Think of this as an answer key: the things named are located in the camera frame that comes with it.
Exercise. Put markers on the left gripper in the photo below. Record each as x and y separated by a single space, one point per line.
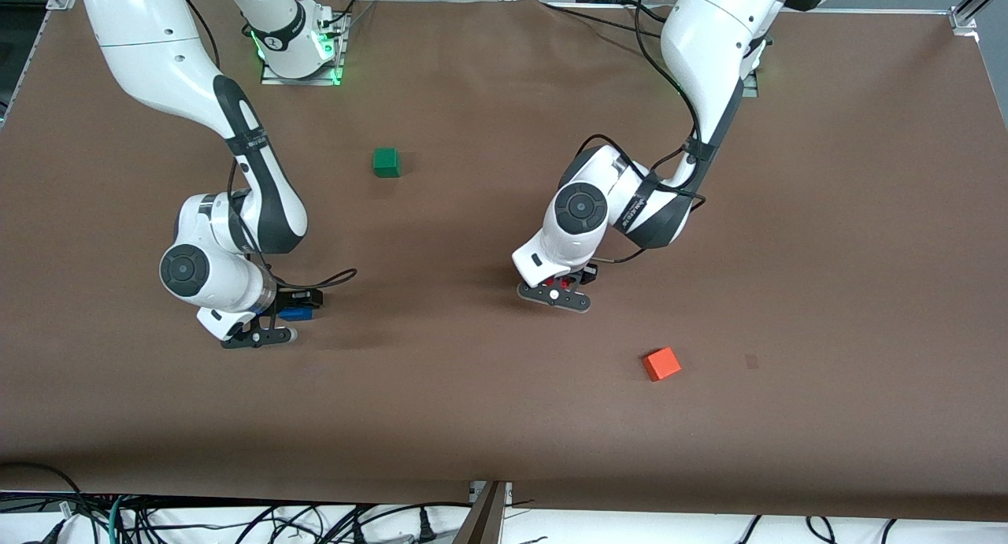
583 275

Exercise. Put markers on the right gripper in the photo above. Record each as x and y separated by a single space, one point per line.
302 298

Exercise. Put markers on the blue wooden cube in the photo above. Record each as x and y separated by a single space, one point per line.
298 314

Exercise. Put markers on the red wooden cube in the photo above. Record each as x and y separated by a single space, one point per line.
568 281

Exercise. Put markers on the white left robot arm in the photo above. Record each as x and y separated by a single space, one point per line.
709 48

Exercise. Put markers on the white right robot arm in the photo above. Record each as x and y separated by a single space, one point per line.
157 48

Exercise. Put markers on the orange wooden cube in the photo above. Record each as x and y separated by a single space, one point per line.
661 364

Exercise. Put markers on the brown table cover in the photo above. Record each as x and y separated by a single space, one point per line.
472 418

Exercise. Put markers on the green wooden cube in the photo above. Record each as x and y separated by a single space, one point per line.
386 162

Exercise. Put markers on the black power plug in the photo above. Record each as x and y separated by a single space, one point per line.
426 527

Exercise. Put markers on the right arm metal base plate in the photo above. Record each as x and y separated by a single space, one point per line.
272 79

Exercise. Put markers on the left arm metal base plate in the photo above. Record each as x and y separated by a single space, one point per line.
750 86

